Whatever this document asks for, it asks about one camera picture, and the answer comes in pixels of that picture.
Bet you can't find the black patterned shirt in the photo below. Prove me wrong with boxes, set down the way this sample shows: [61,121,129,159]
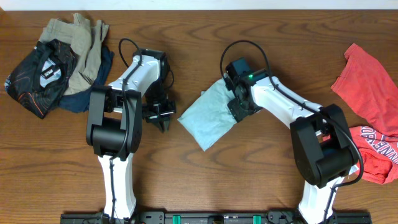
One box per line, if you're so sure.
[4,39,77,119]

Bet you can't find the light blue t-shirt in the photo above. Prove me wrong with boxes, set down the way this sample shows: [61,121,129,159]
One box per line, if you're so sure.
[178,79,237,151]

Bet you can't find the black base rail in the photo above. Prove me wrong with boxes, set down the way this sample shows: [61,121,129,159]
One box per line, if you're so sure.
[60,210,373,224]

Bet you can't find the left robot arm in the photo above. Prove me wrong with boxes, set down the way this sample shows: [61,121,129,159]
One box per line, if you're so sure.
[86,50,176,223]

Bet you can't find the navy blue folded garment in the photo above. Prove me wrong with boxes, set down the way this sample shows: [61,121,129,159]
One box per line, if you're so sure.
[58,46,115,114]

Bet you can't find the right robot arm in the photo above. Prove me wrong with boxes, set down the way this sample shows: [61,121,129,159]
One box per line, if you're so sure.
[223,72,363,223]

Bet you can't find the red printed t-shirt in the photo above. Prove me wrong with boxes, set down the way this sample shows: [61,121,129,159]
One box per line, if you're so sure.
[331,44,397,185]

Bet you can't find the khaki folded pants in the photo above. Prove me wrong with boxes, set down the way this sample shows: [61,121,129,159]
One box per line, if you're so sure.
[39,13,109,95]

